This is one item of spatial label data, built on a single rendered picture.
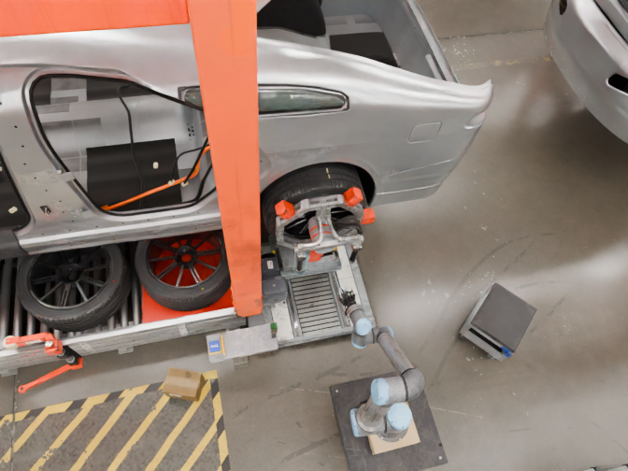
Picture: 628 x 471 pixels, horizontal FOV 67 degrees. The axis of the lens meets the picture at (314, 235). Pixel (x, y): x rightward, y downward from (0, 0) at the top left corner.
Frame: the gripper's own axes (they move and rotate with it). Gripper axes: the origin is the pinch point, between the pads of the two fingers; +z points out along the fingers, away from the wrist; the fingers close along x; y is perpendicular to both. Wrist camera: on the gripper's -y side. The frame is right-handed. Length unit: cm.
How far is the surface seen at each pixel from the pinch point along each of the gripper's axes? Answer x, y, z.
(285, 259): 20, -20, 65
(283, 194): 24, 59, 28
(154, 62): 77, 146, 16
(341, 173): -12, 64, 29
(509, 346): -108, -56, -38
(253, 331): 57, -23, 7
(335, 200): -4, 55, 17
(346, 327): -10, -59, 20
